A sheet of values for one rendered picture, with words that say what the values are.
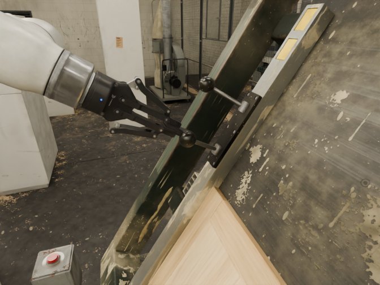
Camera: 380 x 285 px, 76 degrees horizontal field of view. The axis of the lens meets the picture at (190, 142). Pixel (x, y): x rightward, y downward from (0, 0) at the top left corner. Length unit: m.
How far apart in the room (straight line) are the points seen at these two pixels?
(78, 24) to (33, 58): 8.09
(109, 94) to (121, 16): 3.71
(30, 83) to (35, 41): 0.07
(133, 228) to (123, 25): 3.52
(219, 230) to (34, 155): 2.64
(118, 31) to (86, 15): 4.44
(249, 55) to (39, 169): 2.67
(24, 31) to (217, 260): 0.54
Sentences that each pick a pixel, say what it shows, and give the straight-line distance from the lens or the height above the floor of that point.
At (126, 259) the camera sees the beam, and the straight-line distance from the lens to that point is 1.03.
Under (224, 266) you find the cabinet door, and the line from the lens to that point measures 0.55.
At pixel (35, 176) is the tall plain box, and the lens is 3.15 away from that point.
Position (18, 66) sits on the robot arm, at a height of 1.61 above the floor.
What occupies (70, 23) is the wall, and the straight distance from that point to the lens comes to 8.55.
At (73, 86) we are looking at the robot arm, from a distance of 0.46.
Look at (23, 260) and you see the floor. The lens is 2.49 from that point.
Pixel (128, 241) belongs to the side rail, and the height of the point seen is 0.93.
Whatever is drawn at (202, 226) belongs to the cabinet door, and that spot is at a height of 1.23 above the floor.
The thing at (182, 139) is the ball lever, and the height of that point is 1.45.
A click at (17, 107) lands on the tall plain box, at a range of 2.86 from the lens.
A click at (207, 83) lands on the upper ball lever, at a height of 1.55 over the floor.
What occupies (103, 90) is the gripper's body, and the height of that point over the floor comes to 1.56.
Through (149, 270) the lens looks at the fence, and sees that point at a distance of 0.77.
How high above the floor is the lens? 1.67
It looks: 26 degrees down
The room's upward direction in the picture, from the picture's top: straight up
